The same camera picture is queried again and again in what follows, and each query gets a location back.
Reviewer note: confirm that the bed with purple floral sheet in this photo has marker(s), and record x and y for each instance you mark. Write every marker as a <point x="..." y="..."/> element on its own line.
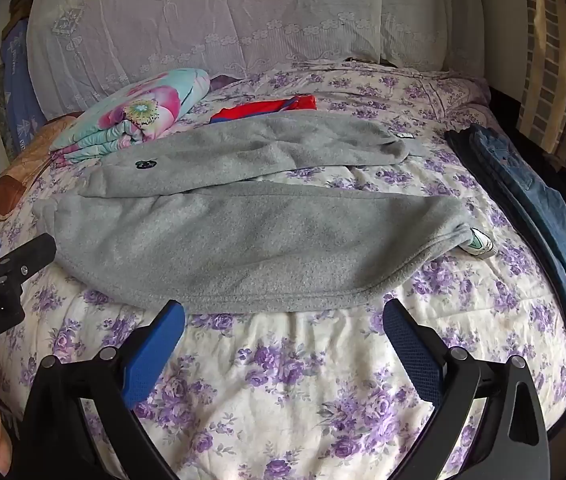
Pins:
<point x="288" y="385"/>

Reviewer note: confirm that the grey fleece pants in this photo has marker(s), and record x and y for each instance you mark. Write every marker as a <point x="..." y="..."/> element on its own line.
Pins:
<point x="263" y="240"/>

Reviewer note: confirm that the blue jeans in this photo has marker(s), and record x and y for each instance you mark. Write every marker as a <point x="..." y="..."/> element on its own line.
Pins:
<point x="538" y="200"/>

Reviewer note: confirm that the white lace cover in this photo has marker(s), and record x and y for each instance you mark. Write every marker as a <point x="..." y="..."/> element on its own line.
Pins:
<point x="238" y="10"/>

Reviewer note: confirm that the brown cushion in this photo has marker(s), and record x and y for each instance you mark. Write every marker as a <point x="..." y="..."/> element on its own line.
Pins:
<point x="18" y="170"/>

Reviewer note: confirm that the blue patterned cloth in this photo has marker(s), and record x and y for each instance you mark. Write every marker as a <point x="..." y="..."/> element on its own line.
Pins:
<point x="18" y="85"/>

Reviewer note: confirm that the red cloth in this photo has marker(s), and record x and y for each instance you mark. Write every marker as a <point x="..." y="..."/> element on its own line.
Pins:
<point x="263" y="107"/>

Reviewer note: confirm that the folded turquoise floral blanket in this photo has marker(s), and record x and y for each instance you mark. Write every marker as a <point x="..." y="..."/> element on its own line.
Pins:
<point x="138" y="110"/>

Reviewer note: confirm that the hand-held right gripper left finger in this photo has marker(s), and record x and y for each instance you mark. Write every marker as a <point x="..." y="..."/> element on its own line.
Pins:
<point x="155" y="355"/>

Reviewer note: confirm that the purple cloth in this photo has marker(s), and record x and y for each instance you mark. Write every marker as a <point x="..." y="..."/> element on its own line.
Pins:
<point x="225" y="82"/>

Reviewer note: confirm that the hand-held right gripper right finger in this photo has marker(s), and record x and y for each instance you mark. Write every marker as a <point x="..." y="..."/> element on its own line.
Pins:
<point x="413" y="355"/>

